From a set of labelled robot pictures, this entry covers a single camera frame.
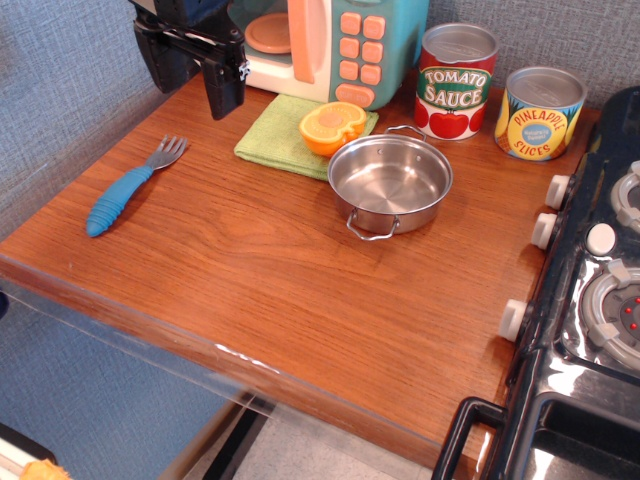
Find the grey rear stove burner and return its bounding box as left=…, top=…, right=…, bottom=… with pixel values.
left=610, top=161, right=640, bottom=234

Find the white round stove button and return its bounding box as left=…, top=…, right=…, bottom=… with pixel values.
left=586, top=223, right=616, bottom=256

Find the orange toy half fruit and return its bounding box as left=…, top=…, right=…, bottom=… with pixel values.
left=298, top=102, right=367, bottom=157

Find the grey front stove burner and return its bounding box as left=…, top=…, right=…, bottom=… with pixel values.
left=581, top=259, right=639, bottom=371

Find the green folded towel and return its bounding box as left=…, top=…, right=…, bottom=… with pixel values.
left=234, top=95, right=378, bottom=180

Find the orange fuzzy object corner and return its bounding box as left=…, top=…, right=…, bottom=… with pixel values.
left=19, top=459, right=71, bottom=480

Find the tomato sauce toy can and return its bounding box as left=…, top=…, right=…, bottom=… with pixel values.
left=414, top=23, right=499, bottom=140

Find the grey stove burner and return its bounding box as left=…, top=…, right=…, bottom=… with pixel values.
left=581, top=259, right=639, bottom=371
left=610, top=161, right=640, bottom=234

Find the small steel pot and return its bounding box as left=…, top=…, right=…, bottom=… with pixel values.
left=327, top=125, right=454, bottom=242

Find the black oven door handle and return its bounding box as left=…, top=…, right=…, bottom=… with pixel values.
left=432, top=396, right=507, bottom=479

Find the pineapple slices toy can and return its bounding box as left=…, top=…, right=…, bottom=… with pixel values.
left=494, top=66, right=587, bottom=162

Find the white stove knob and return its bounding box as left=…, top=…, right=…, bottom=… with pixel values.
left=545, top=175, right=571, bottom=210
left=498, top=299, right=528, bottom=342
left=530, top=213, right=557, bottom=250

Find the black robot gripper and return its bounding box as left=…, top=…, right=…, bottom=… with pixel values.
left=132, top=1, right=249, bottom=120

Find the black toy stove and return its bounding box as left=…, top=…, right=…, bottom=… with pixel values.
left=432, top=85, right=640, bottom=480

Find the white stove knob rear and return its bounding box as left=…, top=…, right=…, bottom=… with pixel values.
left=545, top=175, right=571, bottom=210

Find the blue handled toy fork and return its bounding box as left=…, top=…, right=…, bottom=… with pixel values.
left=86, top=135, right=188, bottom=238

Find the teal toy microwave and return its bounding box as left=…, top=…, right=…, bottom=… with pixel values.
left=229, top=1, right=429, bottom=110

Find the white stove knob middle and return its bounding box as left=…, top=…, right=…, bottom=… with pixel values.
left=530, top=213, right=557, bottom=250

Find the white stove knob front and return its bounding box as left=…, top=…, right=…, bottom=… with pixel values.
left=498, top=299, right=528, bottom=342

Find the orange microwave turntable plate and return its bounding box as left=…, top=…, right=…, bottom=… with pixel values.
left=245, top=12, right=291, bottom=55

